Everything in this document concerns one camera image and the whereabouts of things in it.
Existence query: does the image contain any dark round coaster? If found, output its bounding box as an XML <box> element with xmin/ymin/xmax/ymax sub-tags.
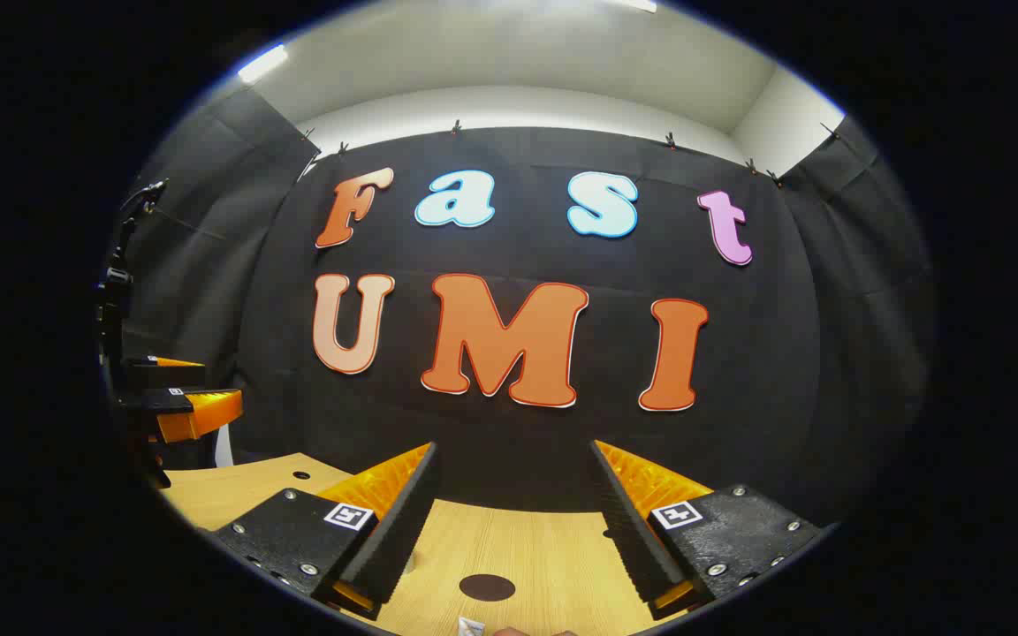
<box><xmin>460</xmin><ymin>574</ymin><xmax>516</xmax><ymax>602</ymax></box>

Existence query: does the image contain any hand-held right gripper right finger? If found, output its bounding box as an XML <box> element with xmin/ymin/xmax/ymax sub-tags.
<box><xmin>589</xmin><ymin>439</ymin><xmax>825</xmax><ymax>621</ymax></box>

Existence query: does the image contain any ceiling light strip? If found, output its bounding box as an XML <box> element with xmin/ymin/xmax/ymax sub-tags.
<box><xmin>238</xmin><ymin>44</ymin><xmax>289</xmax><ymax>85</ymax></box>

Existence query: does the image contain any black backdrop cloth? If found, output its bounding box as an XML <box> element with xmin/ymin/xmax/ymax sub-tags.
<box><xmin>111</xmin><ymin>84</ymin><xmax>934</xmax><ymax>531</ymax></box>

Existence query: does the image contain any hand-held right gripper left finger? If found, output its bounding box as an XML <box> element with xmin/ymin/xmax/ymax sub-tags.
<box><xmin>211</xmin><ymin>441</ymin><xmax>439</xmax><ymax>621</ymax></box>

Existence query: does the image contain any wooden desktop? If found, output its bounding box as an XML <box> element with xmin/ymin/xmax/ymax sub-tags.
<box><xmin>160</xmin><ymin>452</ymin><xmax>713</xmax><ymax>636</ymax></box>

